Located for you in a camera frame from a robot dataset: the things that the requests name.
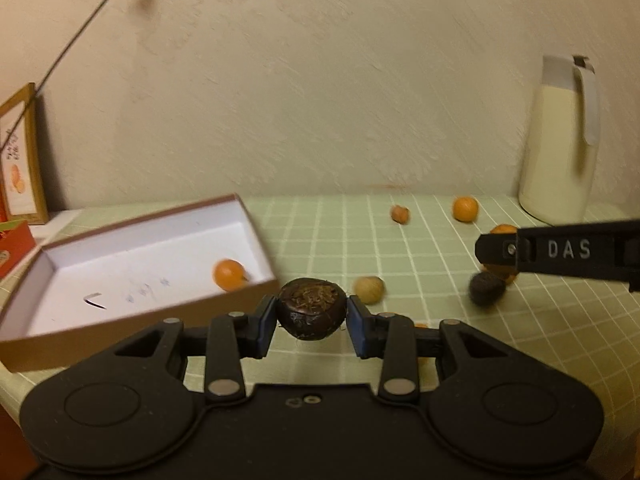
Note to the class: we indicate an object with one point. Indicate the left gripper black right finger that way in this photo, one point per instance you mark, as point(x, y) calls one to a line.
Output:
point(390, 338)

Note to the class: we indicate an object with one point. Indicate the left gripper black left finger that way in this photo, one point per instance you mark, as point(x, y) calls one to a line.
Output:
point(231, 338)

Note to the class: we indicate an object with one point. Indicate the dark brown round fruit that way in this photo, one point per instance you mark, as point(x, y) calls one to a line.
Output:
point(310, 308)

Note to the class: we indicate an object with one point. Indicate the small orange tangerine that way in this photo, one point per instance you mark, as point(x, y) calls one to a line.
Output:
point(465, 209)

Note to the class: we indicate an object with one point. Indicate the beige longan fruit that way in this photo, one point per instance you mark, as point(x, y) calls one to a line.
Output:
point(369, 289)

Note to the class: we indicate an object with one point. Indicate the cream thermos jug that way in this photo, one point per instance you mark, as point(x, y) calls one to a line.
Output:
point(562, 141)

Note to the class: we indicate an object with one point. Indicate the large orange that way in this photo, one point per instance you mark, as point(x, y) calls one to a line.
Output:
point(503, 272)

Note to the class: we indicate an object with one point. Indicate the tiny orange kumquat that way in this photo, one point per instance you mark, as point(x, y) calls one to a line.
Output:
point(400, 214)

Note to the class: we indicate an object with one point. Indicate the brown cardboard box white inside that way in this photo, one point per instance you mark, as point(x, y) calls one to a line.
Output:
point(81, 295)

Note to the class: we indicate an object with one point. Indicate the red gift box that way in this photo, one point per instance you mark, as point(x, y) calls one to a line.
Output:
point(16, 243)

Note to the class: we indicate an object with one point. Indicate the wooden picture frame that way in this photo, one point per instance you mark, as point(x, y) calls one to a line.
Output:
point(22, 194)

